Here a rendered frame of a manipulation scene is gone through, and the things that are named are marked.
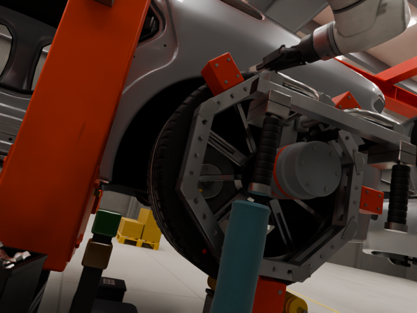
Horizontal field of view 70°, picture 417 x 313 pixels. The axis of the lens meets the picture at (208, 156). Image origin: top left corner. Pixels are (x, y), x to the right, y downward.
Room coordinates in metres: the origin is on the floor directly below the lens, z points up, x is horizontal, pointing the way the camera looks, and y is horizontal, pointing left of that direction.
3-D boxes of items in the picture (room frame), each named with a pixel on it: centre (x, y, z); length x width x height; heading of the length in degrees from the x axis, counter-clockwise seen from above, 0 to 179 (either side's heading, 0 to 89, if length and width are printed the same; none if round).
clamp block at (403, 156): (0.68, -0.42, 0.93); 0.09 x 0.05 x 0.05; 17
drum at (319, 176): (0.76, -0.22, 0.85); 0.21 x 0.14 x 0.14; 17
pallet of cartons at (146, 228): (6.00, 1.00, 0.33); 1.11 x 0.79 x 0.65; 23
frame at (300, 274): (0.83, -0.20, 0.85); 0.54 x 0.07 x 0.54; 107
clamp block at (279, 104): (0.58, -0.10, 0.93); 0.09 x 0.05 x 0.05; 17
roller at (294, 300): (0.96, -0.29, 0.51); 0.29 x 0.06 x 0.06; 17
